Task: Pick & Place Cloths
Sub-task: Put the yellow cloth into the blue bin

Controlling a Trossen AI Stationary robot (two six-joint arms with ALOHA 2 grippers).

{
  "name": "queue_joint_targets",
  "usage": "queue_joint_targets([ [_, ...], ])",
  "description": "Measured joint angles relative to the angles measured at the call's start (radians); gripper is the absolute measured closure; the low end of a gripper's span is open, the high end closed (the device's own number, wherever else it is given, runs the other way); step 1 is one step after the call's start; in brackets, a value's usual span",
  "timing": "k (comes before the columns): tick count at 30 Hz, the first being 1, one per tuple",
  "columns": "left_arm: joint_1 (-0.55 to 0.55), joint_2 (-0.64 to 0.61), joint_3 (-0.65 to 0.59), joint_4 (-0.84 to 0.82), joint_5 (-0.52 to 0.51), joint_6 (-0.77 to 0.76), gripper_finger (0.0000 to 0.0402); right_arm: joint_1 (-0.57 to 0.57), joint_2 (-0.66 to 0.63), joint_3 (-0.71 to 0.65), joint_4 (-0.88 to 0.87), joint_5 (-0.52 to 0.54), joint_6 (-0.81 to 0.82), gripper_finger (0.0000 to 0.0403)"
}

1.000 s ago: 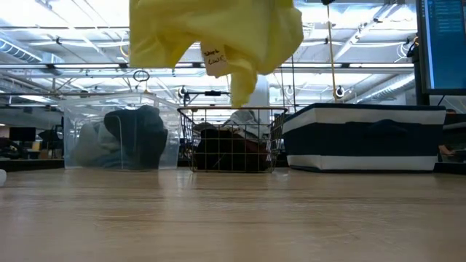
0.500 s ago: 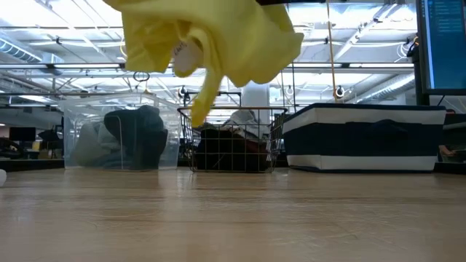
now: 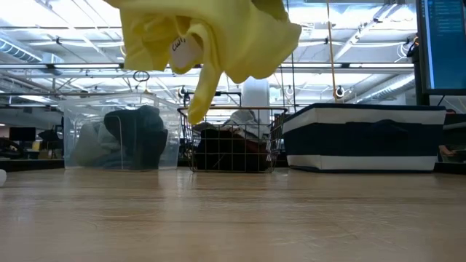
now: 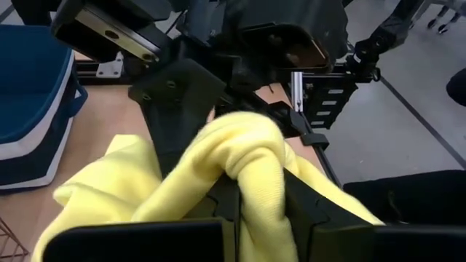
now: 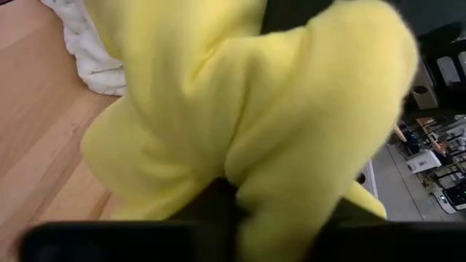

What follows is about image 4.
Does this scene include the person's foot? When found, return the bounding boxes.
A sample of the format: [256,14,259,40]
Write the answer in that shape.
[445,67,466,107]

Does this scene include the silver corner bracket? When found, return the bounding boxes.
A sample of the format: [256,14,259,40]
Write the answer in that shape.
[95,50,125,79]

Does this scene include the black cable clamp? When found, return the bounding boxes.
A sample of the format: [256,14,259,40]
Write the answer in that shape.
[299,132,331,151]

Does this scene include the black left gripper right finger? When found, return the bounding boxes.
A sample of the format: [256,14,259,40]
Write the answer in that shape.
[283,169,375,262]

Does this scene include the person's leg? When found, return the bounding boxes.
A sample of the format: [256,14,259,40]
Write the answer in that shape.
[341,170,466,225]

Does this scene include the black slotted plate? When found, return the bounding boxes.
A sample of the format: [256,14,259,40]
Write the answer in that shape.
[304,77,358,131]

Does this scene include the gold wire basket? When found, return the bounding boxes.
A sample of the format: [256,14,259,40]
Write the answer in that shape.
[0,215,31,262]

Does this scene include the silver aluminium bracket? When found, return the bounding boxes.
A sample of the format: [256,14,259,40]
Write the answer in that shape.
[290,71,304,113]

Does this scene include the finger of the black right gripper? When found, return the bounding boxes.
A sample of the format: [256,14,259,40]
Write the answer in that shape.
[216,92,311,139]
[127,59,227,180]

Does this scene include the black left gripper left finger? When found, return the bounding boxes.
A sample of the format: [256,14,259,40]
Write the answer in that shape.
[188,176,242,222]

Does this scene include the blue white fabric bin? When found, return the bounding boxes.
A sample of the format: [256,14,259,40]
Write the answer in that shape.
[0,23,89,193]

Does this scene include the office chair base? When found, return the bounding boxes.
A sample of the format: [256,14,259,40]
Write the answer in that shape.
[424,2,462,36]

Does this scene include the yellow knit cloth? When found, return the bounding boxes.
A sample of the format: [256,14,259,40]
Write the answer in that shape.
[31,110,386,262]

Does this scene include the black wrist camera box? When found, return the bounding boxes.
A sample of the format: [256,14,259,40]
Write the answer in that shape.
[238,21,334,74]

